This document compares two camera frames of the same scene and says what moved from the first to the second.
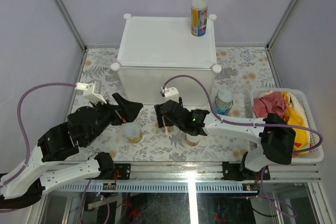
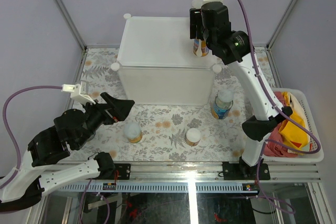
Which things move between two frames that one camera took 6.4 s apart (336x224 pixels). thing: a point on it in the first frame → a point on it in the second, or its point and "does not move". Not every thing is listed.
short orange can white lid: x=192 y=140 does not move
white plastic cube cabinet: x=158 y=52 does not move
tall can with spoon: x=170 y=128 → x=200 y=48
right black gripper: x=159 y=116 → x=196 y=20
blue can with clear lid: x=223 y=101 does not move
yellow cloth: x=295 y=116 does not move
